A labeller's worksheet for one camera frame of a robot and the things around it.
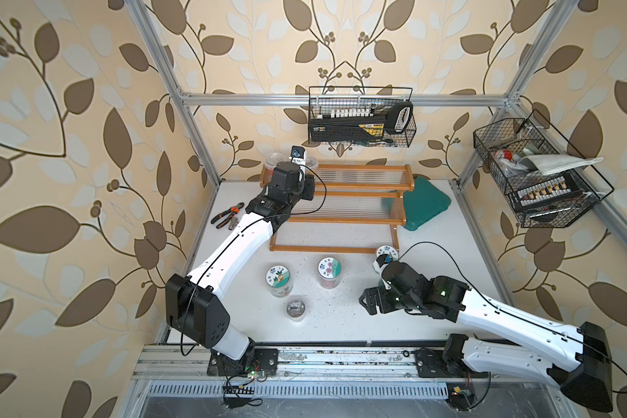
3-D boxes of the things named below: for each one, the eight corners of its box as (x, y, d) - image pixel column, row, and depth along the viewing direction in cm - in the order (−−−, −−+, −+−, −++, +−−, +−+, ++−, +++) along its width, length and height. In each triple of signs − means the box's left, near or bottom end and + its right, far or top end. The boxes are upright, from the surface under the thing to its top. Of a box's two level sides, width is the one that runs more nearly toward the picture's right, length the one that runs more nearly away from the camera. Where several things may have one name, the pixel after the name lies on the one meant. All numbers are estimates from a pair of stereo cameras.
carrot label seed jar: (268, 297, 89) (264, 287, 82) (271, 276, 94) (267, 265, 87) (292, 297, 89) (289, 287, 82) (293, 276, 94) (291, 265, 87)
